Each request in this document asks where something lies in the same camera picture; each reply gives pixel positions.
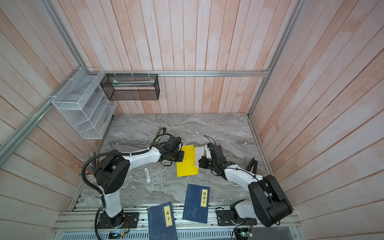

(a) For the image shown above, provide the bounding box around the yellow envelope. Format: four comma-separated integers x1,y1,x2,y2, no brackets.
177,145,199,177

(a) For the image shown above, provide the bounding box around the red white letter card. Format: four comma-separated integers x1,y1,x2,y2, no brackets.
195,147,207,167

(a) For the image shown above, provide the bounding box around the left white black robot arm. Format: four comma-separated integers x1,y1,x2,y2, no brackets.
81,133,184,228

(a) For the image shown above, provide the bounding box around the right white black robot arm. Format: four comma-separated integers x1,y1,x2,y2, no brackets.
195,144,293,227

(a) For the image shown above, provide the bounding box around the blue book on table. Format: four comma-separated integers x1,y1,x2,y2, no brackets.
183,184,210,224

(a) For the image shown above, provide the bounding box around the pen holder with pencils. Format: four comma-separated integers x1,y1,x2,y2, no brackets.
76,152,104,176

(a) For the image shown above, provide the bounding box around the black mesh basket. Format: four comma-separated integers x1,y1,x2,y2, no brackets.
101,73,160,101

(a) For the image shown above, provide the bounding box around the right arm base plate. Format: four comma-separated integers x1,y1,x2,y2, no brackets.
215,207,257,226

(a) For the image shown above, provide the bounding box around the blue book on rail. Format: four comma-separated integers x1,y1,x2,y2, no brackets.
147,202,178,240

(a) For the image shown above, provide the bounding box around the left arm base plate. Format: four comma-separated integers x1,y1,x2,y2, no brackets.
96,212,139,229

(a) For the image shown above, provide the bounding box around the aluminium frame rail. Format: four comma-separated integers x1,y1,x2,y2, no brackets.
103,70,269,78

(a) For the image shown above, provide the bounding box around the white wire mesh shelf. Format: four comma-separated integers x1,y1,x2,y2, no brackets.
52,68,117,140

